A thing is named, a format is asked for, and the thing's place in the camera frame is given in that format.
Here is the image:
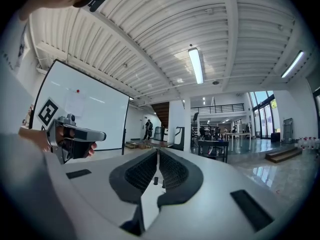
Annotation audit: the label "white paper sheet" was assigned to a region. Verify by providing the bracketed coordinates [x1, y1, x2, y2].
[63, 89, 88, 118]

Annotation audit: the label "black work table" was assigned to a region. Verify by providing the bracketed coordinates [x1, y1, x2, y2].
[197, 138, 230, 164]

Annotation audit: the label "folded metal trolley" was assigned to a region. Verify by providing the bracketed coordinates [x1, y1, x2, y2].
[282, 117, 295, 143]

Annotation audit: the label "person's left hand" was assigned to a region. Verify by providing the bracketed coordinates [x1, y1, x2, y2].
[55, 126, 98, 157]

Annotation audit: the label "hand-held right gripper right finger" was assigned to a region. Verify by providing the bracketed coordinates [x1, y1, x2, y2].
[157, 148, 204, 208]

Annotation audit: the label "black head camera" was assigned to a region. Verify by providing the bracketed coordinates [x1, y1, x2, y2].
[88, 0, 111, 13]

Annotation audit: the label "long ceiling light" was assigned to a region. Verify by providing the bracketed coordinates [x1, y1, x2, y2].
[187, 47, 205, 85]
[280, 50, 305, 79]

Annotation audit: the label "white pillar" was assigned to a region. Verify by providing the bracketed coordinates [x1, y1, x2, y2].
[182, 98, 193, 154]

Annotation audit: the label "person's white shirt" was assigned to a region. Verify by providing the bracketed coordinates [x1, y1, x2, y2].
[0, 10, 78, 240]

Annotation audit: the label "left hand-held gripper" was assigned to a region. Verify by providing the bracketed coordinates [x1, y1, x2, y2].
[37, 97, 107, 165]

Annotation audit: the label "black framed whiteboard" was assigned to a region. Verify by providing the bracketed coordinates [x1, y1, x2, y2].
[28, 58, 131, 157]

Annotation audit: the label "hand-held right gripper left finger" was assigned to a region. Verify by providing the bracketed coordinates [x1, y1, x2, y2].
[109, 148, 159, 236]

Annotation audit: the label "tall glass windows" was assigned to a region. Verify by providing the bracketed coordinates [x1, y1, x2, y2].
[248, 90, 276, 139]

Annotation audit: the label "grey metal bin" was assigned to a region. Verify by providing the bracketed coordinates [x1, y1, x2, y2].
[153, 125, 169, 142]

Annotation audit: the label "long white table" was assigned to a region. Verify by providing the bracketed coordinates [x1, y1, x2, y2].
[219, 131, 253, 152]

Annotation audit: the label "brown wooden staircase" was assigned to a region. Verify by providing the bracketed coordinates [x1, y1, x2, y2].
[150, 101, 171, 129]

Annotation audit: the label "person's left forearm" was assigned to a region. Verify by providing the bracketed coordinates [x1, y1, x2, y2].
[17, 127, 53, 153]

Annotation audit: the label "white and black machine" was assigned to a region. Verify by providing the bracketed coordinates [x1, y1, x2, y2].
[173, 125, 186, 152]

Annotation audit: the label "row of clear plastic bottles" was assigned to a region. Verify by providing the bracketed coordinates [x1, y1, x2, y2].
[296, 135, 320, 152]

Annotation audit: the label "wooden steps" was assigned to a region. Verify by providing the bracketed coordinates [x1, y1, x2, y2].
[264, 147, 304, 164]

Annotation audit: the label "black mezzanine railing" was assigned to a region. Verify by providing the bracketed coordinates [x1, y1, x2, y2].
[190, 103, 245, 115]

